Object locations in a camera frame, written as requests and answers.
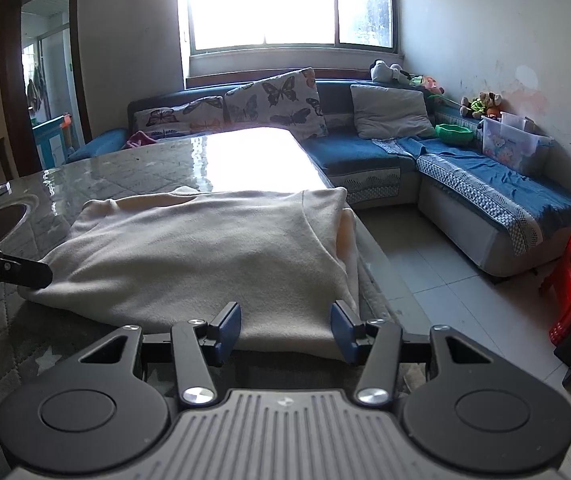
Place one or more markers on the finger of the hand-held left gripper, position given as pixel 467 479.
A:
pixel 20 269

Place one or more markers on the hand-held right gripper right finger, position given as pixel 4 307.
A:
pixel 343 332

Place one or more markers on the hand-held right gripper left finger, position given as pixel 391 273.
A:
pixel 230 332

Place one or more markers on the cream sweater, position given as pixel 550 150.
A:
pixel 190 255

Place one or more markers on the pink cloth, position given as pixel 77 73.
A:
pixel 140 141

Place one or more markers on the blue corner sofa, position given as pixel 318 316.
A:
pixel 355 155

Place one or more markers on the small butterfly print pillow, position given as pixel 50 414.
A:
pixel 180 117

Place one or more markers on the grey pillow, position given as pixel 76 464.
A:
pixel 390 110

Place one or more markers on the green plastic bowl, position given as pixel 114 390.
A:
pixel 454 134

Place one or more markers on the large butterfly print pillow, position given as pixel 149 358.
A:
pixel 275 102

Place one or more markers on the clear plastic storage box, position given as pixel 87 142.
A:
pixel 513 145

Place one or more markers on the green and orange toy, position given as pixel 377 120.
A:
pixel 428 87

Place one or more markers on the black and white plush toy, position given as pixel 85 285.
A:
pixel 383 71

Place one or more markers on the brown plush toy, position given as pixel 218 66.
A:
pixel 493 102

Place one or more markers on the window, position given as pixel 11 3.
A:
pixel 265 5

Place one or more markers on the blue wooden rail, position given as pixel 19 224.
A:
pixel 50 140

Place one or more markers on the dark wooden door frame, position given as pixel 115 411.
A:
pixel 7 85

